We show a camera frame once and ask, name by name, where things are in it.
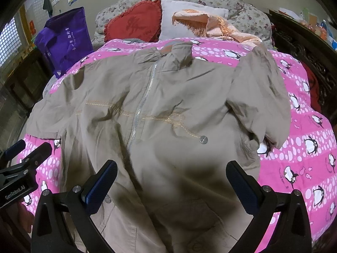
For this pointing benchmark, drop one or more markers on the purple tote bag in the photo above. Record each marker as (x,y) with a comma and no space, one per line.
(64,40)

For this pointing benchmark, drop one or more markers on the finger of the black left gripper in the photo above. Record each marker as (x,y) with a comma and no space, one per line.
(33,160)
(11,152)

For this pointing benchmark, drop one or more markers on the white pillow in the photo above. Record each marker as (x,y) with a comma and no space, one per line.
(169,7)

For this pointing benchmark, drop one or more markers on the dark wooden side table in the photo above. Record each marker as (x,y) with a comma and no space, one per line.
(19,93)

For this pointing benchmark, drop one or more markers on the beige zip-up jacket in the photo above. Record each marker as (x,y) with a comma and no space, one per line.
(171,122)

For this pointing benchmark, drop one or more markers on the red heart-shaped cushion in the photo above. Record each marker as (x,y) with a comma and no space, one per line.
(141,21)

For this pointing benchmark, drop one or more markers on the dark green hanging cloth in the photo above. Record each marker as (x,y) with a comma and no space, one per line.
(47,6)

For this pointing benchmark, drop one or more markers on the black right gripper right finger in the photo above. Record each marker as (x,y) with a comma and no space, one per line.
(292,232)

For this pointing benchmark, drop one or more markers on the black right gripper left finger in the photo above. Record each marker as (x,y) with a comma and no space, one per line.
(50,230)

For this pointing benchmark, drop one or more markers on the dark carved wooden cabinet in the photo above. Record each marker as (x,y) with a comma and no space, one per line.
(293,38)

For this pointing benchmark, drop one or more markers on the window with white grille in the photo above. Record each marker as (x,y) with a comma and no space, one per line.
(10,41)

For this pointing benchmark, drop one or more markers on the peach fringed scarf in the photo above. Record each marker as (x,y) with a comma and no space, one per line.
(207,25)

